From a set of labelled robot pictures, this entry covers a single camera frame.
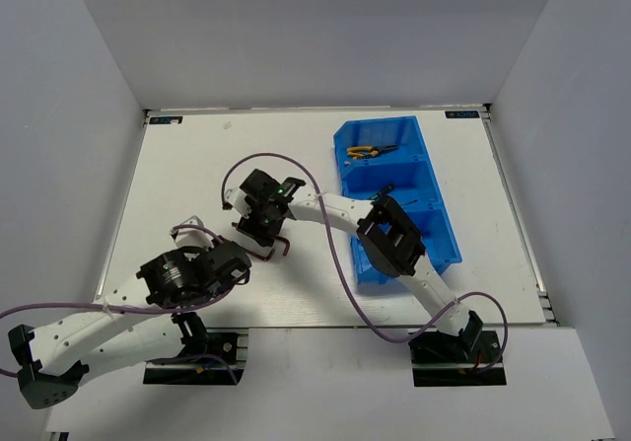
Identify brown hex key short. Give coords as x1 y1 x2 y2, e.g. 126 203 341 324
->
245 249 275 261

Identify yellow pliers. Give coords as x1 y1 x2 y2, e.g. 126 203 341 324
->
346 146 381 160
379 145 399 154

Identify green black small screwdriver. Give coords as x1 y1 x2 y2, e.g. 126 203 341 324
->
369 184 394 201

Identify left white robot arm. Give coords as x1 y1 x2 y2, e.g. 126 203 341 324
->
8 242 251 410

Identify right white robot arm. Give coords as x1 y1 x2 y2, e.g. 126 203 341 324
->
222 169 482 361

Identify left corner label sticker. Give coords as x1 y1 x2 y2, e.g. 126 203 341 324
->
149 116 183 125

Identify corner label sticker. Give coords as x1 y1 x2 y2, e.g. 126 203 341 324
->
149 116 183 125
445 110 480 119

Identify blue plastic bin far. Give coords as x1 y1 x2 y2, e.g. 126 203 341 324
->
333 115 442 204

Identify blue plastic bin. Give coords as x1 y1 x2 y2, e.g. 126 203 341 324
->
350 203 462 285
333 115 442 204

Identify blue plastic bin near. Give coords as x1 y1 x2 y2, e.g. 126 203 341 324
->
350 203 462 285

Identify right corner label sticker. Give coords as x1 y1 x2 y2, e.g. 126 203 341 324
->
445 110 480 119

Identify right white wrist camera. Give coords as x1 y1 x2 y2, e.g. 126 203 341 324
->
222 188 250 215

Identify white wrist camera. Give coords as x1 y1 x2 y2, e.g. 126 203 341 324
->
222 188 250 215
170 215 210 248

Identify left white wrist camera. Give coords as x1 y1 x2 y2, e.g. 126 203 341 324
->
170 215 210 248

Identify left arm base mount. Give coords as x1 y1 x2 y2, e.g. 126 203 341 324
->
143 313 248 386

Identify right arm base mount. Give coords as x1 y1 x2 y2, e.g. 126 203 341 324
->
408 331 507 388

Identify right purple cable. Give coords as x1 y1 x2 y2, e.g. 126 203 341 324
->
220 152 512 376

